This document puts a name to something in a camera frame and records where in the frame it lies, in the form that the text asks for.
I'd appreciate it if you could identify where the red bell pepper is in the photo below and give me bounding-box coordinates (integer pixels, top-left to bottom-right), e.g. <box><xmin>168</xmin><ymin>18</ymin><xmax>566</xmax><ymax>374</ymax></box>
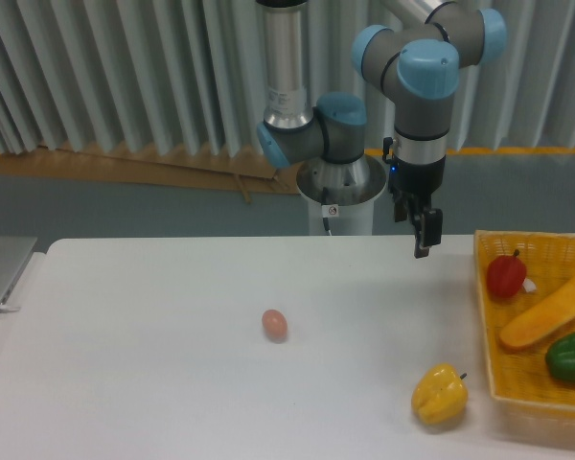
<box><xmin>486</xmin><ymin>249</ymin><xmax>527</xmax><ymax>298</ymax></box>

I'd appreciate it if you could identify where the orange bread loaf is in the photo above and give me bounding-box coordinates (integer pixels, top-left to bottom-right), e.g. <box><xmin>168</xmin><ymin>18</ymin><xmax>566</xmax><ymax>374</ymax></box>
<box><xmin>499</xmin><ymin>275</ymin><xmax>575</xmax><ymax>350</ymax></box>

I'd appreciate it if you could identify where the yellow woven basket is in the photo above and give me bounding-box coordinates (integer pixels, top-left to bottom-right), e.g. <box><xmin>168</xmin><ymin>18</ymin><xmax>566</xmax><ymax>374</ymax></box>
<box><xmin>473</xmin><ymin>230</ymin><xmax>575</xmax><ymax>419</ymax></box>

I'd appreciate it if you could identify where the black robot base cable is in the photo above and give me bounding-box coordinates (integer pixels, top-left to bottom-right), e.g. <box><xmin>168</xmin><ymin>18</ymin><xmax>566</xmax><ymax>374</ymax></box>
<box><xmin>320</xmin><ymin>186</ymin><xmax>334</xmax><ymax>237</ymax></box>

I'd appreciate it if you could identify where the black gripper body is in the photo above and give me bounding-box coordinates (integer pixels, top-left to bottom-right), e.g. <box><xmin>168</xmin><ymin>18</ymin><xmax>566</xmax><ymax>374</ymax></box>
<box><xmin>382</xmin><ymin>137</ymin><xmax>447</xmax><ymax>214</ymax></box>

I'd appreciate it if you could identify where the brown cardboard sheet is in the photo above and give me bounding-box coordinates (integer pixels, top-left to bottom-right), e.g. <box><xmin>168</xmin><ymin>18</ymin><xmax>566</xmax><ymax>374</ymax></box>
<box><xmin>0</xmin><ymin>143</ymin><xmax>298</xmax><ymax>203</ymax></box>

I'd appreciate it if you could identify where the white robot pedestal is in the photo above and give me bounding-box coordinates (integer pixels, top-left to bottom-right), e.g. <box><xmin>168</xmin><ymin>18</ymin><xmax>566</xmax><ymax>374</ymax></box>
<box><xmin>296</xmin><ymin>155</ymin><xmax>386</xmax><ymax>236</ymax></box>

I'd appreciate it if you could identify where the green bell pepper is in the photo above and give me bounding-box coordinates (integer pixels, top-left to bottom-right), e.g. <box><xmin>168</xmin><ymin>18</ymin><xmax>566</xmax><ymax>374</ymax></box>
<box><xmin>545</xmin><ymin>332</ymin><xmax>575</xmax><ymax>382</ymax></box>

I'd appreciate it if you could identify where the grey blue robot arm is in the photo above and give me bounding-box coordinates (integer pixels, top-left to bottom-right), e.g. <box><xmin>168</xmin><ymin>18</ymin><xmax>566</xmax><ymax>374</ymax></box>
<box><xmin>257</xmin><ymin>1</ymin><xmax>507</xmax><ymax>258</ymax></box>

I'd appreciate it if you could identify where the brown egg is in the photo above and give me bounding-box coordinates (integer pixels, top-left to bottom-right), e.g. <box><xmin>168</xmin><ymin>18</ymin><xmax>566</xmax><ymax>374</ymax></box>
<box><xmin>262</xmin><ymin>310</ymin><xmax>288</xmax><ymax>343</ymax></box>

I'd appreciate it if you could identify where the small white object in basket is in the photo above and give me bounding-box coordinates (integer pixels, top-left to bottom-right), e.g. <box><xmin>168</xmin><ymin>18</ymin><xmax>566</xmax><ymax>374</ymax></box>
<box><xmin>522</xmin><ymin>278</ymin><xmax>537</xmax><ymax>292</ymax></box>

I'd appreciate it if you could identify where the yellow bell pepper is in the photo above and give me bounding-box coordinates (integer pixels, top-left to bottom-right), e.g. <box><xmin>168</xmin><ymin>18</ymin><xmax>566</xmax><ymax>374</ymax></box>
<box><xmin>411</xmin><ymin>363</ymin><xmax>469</xmax><ymax>426</ymax></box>

